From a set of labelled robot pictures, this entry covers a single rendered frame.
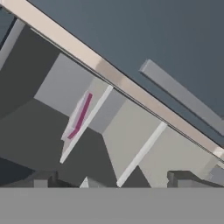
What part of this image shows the grey bar door handle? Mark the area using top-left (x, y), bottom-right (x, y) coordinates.
top-left (138, 59), bottom-right (224, 137)

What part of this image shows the dark blue-grey fridge door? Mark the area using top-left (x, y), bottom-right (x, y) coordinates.
top-left (27, 0), bottom-right (224, 148)

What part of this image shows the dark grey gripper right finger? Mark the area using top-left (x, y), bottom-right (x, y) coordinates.
top-left (166, 170), bottom-right (224, 188)

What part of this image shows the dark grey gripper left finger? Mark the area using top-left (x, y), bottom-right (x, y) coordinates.
top-left (2, 170), bottom-right (60, 188)

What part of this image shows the white freezer shelf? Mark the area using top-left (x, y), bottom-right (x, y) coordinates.
top-left (59, 84), bottom-right (115, 165)
top-left (115, 121), bottom-right (168, 188)

